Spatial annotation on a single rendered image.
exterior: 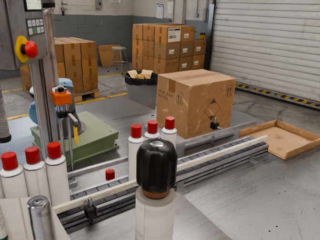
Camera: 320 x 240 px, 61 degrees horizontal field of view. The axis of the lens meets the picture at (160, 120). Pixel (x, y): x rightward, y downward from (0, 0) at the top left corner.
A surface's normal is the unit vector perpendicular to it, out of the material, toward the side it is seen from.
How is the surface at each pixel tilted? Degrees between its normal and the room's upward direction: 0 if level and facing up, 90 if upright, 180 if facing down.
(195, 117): 90
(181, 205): 0
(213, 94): 90
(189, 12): 90
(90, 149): 90
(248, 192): 0
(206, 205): 0
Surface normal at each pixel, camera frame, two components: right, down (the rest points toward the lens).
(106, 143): 0.69, 0.30
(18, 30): 1.00, 0.04
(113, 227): 0.04, -0.92
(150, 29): -0.68, 0.24
